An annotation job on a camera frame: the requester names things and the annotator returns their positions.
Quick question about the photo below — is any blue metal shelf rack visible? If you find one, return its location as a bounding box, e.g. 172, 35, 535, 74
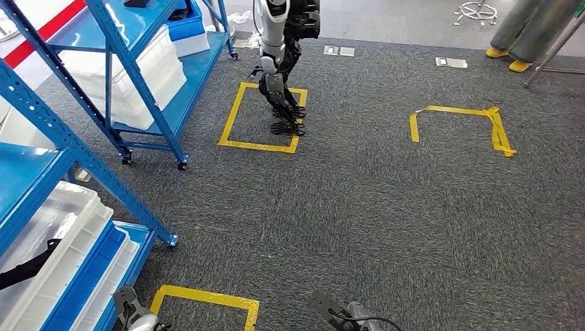
0, 0, 239, 171
0, 59, 179, 331

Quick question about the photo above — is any black plastic part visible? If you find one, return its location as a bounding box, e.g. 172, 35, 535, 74
0, 238, 63, 292

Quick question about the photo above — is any yellow floor tape square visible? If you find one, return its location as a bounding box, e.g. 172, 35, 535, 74
408, 105, 519, 159
150, 284, 261, 331
217, 81, 309, 155

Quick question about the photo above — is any black white humanoid robot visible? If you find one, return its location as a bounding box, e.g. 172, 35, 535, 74
248, 0, 321, 137

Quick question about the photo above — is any blue plastic crate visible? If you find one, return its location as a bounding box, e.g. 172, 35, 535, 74
40, 221, 128, 331
165, 0, 207, 43

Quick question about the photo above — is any long silver floor outlet plate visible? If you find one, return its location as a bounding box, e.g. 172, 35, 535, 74
434, 57, 469, 70

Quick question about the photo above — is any chrome stool base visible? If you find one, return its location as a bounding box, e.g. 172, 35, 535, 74
453, 0, 499, 27

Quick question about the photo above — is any person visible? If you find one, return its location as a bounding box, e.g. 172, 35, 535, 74
485, 0, 584, 74

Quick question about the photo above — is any metal tripod leg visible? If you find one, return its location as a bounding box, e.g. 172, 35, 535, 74
522, 3, 585, 89

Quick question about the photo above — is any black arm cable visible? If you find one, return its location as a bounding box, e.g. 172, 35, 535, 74
328, 308, 403, 331

